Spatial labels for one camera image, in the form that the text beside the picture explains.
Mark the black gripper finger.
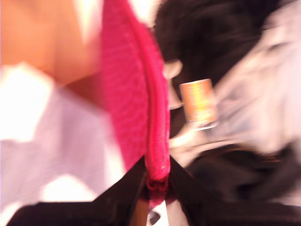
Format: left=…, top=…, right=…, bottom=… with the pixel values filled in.
left=70, top=157, right=148, bottom=226
left=167, top=156, right=236, bottom=226

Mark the pink fabric zip pouch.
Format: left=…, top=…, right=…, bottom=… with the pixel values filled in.
left=100, top=0, right=176, bottom=212

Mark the printed white paper sheet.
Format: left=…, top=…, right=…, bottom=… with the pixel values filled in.
left=0, top=62, right=127, bottom=222

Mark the orange LeRobot sticker card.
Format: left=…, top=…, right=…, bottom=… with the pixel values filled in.
left=180, top=79, right=219, bottom=130

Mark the black and grey jacket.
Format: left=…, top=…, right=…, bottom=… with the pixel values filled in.
left=152, top=0, right=301, bottom=205

